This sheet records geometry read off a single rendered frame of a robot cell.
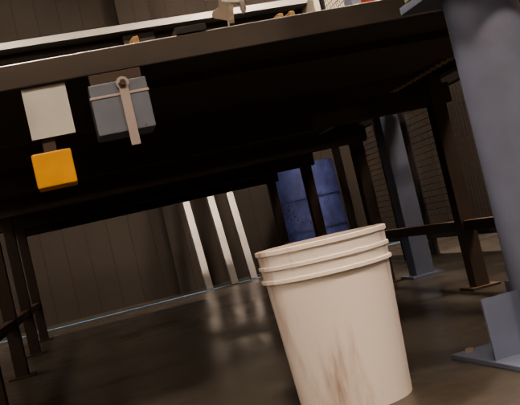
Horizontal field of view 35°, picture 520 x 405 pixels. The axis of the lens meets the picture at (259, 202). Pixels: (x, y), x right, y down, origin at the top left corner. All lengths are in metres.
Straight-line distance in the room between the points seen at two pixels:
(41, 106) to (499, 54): 1.04
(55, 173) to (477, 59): 0.99
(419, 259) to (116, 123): 2.54
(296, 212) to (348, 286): 5.64
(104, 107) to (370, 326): 0.78
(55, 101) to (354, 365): 0.90
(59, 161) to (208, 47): 0.45
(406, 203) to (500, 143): 2.30
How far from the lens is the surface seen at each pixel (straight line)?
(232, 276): 7.11
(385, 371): 1.78
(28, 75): 1.96
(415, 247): 4.19
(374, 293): 1.75
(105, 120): 1.92
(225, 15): 2.32
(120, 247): 7.63
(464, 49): 1.95
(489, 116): 1.92
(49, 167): 1.90
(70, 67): 1.96
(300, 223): 7.34
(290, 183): 7.35
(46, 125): 1.94
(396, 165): 4.19
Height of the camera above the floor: 0.42
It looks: 2 degrees up
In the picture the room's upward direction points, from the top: 13 degrees counter-clockwise
